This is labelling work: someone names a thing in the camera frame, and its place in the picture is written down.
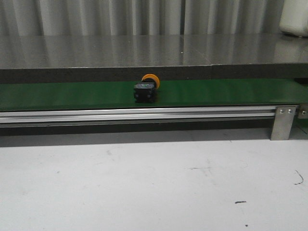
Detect grey pleated curtain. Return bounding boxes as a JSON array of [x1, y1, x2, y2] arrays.
[[0, 0, 283, 36]]

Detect steel conveyor support bracket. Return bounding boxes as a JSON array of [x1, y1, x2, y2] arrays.
[[270, 105, 296, 141]]

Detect dark grey raised platform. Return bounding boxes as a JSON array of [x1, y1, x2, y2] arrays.
[[0, 34, 308, 84]]

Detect green conveyor belt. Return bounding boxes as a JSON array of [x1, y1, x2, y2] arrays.
[[0, 78, 308, 112]]

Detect aluminium conveyor side rail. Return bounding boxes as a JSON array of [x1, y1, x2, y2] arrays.
[[0, 105, 280, 125]]

